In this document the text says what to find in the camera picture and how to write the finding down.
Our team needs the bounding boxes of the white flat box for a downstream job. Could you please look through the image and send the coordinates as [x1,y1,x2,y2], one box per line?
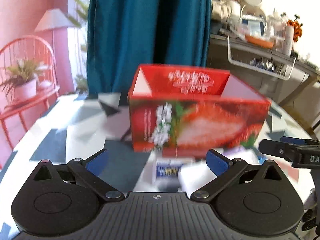
[178,161,216,196]

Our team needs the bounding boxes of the grey desk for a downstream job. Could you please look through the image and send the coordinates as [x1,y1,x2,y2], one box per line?
[207,34,320,133]

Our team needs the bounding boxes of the clear box with blue label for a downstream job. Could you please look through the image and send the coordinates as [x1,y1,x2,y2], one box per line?
[152,158,194,187]

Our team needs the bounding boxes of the red strawberry cardboard box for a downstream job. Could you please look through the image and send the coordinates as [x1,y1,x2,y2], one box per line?
[128,64,271,158]

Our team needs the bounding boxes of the white lotion bottle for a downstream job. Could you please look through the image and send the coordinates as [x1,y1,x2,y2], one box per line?
[282,25,294,56]

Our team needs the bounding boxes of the orange flowers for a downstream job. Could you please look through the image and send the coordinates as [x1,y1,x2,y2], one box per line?
[287,15,303,42]

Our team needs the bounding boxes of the orange bowl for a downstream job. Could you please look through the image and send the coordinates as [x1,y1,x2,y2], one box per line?
[245,35,274,49]

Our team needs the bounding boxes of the beige bag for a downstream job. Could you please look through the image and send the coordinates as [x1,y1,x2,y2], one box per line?
[211,0,241,21]

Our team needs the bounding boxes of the teal curtain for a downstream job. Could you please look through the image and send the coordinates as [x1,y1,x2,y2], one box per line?
[87,0,211,94]

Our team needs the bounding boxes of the white wire basket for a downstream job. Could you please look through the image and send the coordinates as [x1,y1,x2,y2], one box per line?
[226,36,296,81]

